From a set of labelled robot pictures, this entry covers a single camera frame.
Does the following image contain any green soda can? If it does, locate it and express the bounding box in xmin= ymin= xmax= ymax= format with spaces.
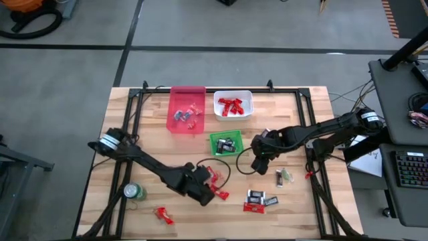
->
xmin=123 ymin=182 xmax=148 ymax=202

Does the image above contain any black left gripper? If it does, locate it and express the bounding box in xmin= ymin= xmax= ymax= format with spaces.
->
xmin=173 ymin=162 xmax=215 ymax=207

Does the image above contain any black desk device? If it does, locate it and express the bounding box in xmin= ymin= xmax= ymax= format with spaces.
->
xmin=411 ymin=62 xmax=428 ymax=90

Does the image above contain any black left arm feed cable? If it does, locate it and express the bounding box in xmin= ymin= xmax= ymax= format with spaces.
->
xmin=128 ymin=85 xmax=168 ymax=135

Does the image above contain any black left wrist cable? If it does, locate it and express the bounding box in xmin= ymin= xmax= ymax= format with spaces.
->
xmin=196 ymin=157 xmax=231 ymax=190

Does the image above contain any green candy clear wrapper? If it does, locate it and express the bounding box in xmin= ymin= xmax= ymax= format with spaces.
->
xmin=282 ymin=167 xmax=295 ymax=183

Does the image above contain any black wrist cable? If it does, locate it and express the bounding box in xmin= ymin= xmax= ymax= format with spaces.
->
xmin=235 ymin=146 xmax=260 ymax=176
xmin=196 ymin=157 xmax=231 ymax=190

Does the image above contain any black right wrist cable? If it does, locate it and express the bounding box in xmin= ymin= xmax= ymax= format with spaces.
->
xmin=235 ymin=146 xmax=260 ymax=176

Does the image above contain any dark grey side desk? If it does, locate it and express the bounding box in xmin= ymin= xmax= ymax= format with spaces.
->
xmin=379 ymin=143 xmax=428 ymax=228

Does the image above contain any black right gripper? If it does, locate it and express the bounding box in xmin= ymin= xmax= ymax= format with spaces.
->
xmin=250 ymin=130 xmax=285 ymax=176

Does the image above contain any grey metal cart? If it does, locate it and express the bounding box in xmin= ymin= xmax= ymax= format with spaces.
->
xmin=0 ymin=133 xmax=55 ymax=241

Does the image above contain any pink white patterned object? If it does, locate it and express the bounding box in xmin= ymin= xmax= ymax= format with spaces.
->
xmin=407 ymin=110 xmax=428 ymax=130

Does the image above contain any backlit computer keyboard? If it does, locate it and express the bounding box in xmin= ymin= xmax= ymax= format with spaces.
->
xmin=390 ymin=150 xmax=428 ymax=189

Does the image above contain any white paper sheet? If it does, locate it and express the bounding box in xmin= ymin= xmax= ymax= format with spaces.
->
xmin=347 ymin=135 xmax=384 ymax=178

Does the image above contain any orange vacuum cleaner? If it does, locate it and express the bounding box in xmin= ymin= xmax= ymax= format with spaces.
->
xmin=0 ymin=0 xmax=44 ymax=13

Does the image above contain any black metal pole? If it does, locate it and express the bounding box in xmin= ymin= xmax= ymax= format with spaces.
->
xmin=382 ymin=25 xmax=428 ymax=72

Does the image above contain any dark grey desk top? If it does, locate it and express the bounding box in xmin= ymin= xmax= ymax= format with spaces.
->
xmin=367 ymin=58 xmax=428 ymax=147

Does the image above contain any green plastic basket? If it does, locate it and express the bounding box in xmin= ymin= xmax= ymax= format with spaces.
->
xmin=209 ymin=129 xmax=245 ymax=157

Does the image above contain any black vacuum hose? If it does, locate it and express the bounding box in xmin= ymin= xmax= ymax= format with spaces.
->
xmin=0 ymin=8 xmax=64 ymax=40

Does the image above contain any tangled floor cable bundle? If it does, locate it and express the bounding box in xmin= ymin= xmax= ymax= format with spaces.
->
xmin=329 ymin=79 xmax=387 ymax=121

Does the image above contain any white plastic bin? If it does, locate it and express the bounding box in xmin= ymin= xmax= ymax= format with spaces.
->
xmin=213 ymin=89 xmax=255 ymax=122

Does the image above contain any dark floor mat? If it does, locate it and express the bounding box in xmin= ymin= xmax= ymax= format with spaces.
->
xmin=389 ymin=0 xmax=428 ymax=39

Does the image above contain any pink translucent plastic bin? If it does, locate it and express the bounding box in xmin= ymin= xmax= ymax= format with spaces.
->
xmin=166 ymin=85 xmax=207 ymax=135

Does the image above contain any black coiled cable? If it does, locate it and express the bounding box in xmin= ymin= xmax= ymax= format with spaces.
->
xmin=407 ymin=92 xmax=428 ymax=113

